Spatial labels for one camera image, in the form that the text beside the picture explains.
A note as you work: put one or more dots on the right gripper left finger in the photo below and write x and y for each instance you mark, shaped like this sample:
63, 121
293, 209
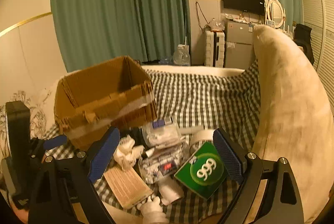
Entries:
62, 182

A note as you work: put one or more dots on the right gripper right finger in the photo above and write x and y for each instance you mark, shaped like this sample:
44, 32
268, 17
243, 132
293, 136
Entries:
281, 201

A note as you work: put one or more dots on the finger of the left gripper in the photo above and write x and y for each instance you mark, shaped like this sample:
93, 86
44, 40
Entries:
54, 142

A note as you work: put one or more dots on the white tissue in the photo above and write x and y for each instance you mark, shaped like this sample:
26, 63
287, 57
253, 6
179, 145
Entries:
127, 153

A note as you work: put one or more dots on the green 999 medicine box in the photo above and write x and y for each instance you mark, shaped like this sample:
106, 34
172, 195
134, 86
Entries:
203, 172

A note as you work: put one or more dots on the silver blister pack bag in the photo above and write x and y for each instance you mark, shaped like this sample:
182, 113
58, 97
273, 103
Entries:
162, 163

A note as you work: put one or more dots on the white small bottle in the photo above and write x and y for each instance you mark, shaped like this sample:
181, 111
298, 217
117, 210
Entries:
170, 190

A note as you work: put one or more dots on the white tape roll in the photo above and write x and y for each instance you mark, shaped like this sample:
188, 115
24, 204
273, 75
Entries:
199, 138

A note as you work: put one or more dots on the clear plastic bag with items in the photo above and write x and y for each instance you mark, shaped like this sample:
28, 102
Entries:
162, 133

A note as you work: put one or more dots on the floral white bedsheet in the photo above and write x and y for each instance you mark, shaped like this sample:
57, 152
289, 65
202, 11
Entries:
42, 118

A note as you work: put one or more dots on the brown cardboard box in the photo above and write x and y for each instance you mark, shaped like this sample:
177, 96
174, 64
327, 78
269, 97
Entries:
116, 93

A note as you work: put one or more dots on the large cream pillow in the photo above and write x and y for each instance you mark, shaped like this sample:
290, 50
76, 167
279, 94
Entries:
296, 120

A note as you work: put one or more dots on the green curtain left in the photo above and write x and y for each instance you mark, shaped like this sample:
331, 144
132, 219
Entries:
93, 31

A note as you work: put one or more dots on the large clear water bottle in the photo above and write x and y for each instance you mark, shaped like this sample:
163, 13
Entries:
181, 56

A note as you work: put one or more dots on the black chair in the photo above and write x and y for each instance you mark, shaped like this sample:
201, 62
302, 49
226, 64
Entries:
302, 37

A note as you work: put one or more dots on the grey mini fridge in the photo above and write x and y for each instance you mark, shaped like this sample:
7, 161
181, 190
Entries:
239, 50

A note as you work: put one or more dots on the white suitcase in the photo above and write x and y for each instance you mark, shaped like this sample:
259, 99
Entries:
214, 48

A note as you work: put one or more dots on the white round vanity mirror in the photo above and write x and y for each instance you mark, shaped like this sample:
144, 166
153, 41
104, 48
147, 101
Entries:
275, 14

